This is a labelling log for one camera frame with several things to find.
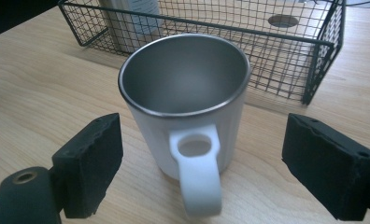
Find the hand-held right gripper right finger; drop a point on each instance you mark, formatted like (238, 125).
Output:
(329, 168)

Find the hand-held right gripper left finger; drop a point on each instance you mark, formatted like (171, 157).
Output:
(89, 165)

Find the white mug with steel interior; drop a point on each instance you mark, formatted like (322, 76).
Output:
(186, 133)

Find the stainless steel tumbler with lid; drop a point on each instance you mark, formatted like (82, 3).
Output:
(133, 21)

